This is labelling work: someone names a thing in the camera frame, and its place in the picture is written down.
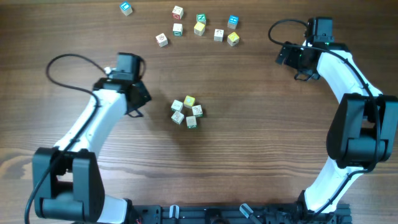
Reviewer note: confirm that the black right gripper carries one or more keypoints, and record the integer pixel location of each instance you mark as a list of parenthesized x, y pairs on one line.
[(289, 61)]

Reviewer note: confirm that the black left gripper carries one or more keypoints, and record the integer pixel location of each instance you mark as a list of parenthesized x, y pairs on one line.
[(147, 96)]

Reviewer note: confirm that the plain white picture block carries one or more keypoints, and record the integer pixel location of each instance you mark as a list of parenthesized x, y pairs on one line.
[(177, 106)]

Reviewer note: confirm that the white block green J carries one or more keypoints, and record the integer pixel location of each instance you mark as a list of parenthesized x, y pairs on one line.
[(177, 117)]

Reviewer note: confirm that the yellow top letter block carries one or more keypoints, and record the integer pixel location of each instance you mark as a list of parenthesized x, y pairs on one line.
[(189, 101)]

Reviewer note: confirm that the white block green Z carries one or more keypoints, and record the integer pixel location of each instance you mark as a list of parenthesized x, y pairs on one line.
[(191, 122)]

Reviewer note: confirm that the white block green V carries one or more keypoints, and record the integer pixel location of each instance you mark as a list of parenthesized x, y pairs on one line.
[(197, 111)]

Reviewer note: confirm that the white block red side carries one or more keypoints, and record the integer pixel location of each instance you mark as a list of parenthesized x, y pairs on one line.
[(218, 35)]

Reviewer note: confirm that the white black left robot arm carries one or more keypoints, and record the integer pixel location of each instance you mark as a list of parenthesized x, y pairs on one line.
[(66, 178)]

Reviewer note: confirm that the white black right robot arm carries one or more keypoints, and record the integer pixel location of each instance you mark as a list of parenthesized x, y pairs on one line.
[(363, 130)]

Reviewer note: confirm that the white block brown drawing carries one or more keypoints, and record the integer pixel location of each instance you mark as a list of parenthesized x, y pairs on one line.
[(161, 40)]

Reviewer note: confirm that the yellow top block red mark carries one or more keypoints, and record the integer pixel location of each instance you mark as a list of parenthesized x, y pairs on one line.
[(233, 39)]

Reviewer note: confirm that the white block green side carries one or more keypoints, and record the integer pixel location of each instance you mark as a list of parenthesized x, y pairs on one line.
[(177, 29)]

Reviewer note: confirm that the blue top picture block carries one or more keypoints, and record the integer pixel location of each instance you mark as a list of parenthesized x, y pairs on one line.
[(233, 21)]

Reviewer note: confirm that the blue top letter block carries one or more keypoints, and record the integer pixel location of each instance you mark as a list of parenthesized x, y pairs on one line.
[(126, 8)]

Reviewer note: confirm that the yellow top plain block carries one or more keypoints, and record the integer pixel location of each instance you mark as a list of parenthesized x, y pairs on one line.
[(199, 28)]

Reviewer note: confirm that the red sided letter block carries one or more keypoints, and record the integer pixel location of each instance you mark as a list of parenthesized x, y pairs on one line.
[(177, 12)]

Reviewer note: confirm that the green top Z block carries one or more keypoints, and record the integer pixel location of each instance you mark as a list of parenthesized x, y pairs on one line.
[(201, 18)]

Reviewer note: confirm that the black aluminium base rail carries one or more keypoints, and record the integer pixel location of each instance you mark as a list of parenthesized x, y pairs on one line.
[(273, 213)]

